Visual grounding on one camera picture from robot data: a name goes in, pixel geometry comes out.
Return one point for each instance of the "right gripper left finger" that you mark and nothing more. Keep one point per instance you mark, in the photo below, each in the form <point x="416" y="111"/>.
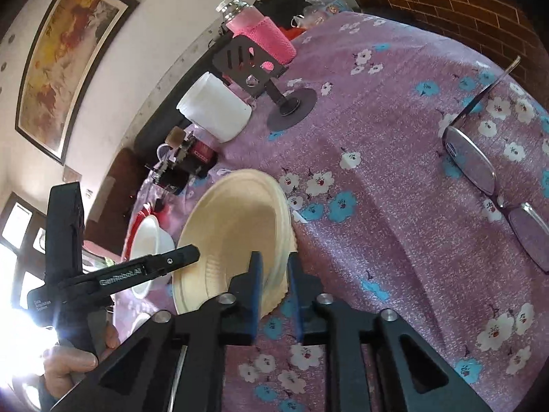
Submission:
<point x="175" y="362"/>

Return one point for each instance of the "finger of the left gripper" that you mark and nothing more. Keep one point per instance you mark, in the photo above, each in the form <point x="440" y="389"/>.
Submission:
<point x="162" y="264"/>

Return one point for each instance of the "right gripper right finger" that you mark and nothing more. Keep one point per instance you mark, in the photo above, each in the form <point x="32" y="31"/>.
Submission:
<point x="410" y="374"/>

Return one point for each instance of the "cream plastic bowl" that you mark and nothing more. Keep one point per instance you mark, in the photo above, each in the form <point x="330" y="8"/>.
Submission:
<point x="243" y="212"/>

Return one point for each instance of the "person left hand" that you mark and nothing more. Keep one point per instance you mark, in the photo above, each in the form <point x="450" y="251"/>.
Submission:
<point x="61" y="362"/>

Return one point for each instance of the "brown armchair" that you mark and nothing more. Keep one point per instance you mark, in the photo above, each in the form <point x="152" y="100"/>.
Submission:
<point x="107" y="224"/>

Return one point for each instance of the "small red glass dish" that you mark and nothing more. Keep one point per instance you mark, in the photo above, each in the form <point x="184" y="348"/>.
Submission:
<point x="147" y="210"/>

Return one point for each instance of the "black ink bottle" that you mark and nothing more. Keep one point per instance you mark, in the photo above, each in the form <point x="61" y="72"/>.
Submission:
<point x="169" y="176"/>

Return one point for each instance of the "dark jar with red label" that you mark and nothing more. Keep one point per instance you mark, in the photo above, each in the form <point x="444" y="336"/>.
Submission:
<point x="190" y="154"/>

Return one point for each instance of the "white plastic jar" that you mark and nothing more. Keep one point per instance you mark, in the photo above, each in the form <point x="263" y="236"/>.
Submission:
<point x="211" y="105"/>

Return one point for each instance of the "purple floral tablecloth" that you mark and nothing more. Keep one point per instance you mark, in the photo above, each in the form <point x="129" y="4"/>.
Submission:
<point x="381" y="213"/>

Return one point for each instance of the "black phone stand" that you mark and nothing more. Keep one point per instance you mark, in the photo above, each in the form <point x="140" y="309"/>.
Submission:
<point x="253" y="69"/>

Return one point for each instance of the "framed horse painting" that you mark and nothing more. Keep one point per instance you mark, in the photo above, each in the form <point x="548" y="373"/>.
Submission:
<point x="70" y="42"/>

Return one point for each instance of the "pink sleeved thermos bottle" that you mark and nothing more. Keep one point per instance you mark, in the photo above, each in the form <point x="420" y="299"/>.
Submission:
<point x="241" y="18"/>

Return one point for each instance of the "brick pattern wooden counter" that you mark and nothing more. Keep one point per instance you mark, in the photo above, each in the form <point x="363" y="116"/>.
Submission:
<point x="499" y="29"/>

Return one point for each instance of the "purple frame eyeglasses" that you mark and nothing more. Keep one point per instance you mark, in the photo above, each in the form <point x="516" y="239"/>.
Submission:
<point x="530" y="229"/>

